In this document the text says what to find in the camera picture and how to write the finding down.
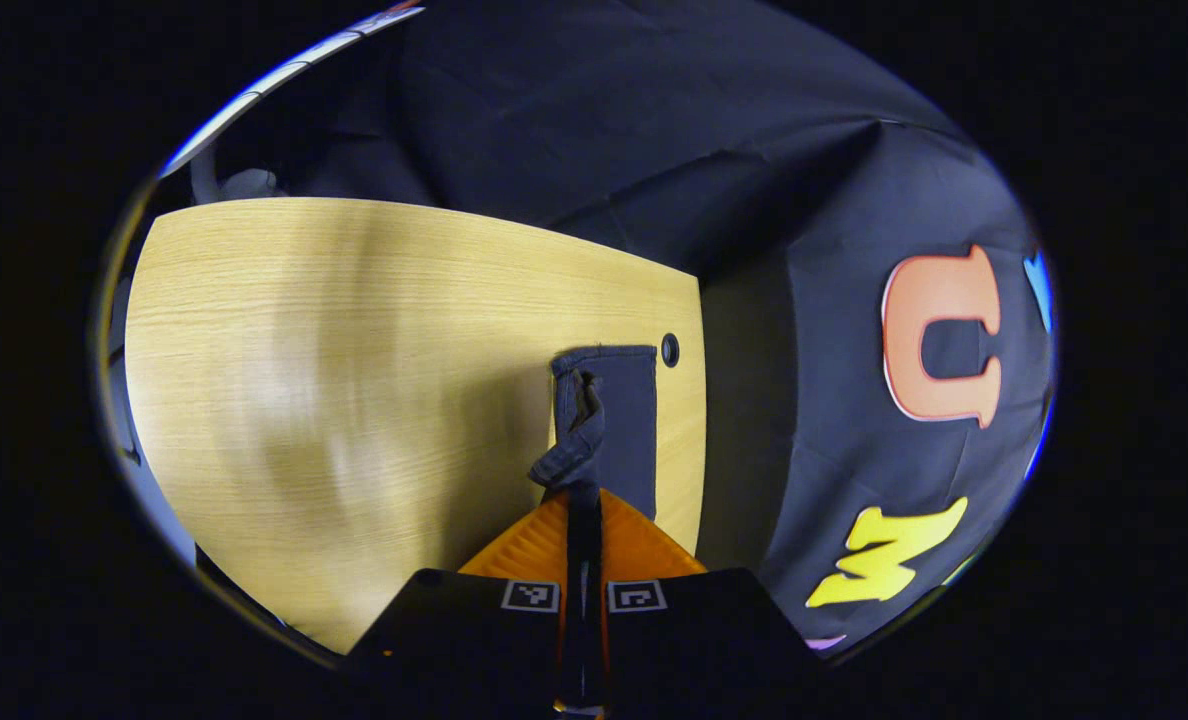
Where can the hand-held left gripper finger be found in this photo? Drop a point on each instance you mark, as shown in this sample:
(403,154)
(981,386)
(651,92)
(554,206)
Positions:
(574,620)
(594,620)

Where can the black backdrop cloth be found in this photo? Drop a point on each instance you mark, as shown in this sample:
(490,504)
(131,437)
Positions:
(654,130)

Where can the dark jeans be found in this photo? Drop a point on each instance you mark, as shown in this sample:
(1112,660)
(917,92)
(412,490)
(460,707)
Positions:
(624,420)

